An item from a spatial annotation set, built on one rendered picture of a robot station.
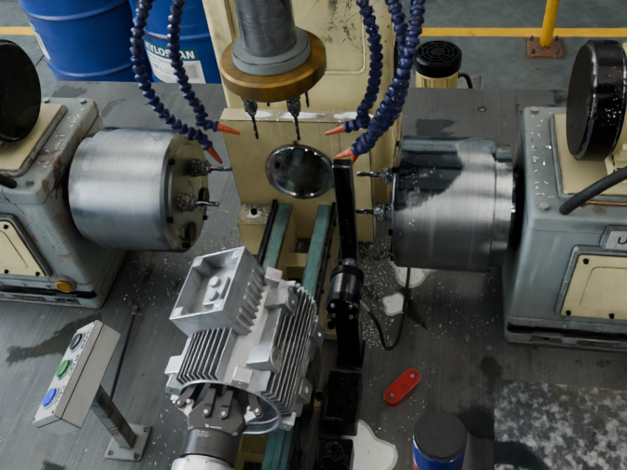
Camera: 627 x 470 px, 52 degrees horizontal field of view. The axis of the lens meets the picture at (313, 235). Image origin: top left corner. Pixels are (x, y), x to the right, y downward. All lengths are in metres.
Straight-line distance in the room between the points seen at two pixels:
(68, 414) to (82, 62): 2.37
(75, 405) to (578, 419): 0.79
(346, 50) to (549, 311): 0.63
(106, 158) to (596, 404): 0.96
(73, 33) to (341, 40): 2.02
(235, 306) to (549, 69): 2.75
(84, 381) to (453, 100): 1.26
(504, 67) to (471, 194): 2.38
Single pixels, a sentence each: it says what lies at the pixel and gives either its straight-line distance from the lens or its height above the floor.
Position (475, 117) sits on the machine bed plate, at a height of 0.80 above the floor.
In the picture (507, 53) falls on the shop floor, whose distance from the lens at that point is 3.57.
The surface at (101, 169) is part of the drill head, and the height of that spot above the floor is 1.15.
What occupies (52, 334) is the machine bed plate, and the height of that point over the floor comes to 0.80.
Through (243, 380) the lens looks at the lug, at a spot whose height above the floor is 1.15.
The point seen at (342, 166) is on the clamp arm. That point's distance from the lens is 1.00.
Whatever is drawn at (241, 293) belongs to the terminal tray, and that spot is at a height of 1.17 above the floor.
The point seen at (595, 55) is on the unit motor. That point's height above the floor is 1.36.
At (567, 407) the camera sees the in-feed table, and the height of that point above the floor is 0.92.
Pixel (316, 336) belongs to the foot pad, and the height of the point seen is 1.06.
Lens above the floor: 1.92
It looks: 48 degrees down
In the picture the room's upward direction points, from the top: 8 degrees counter-clockwise
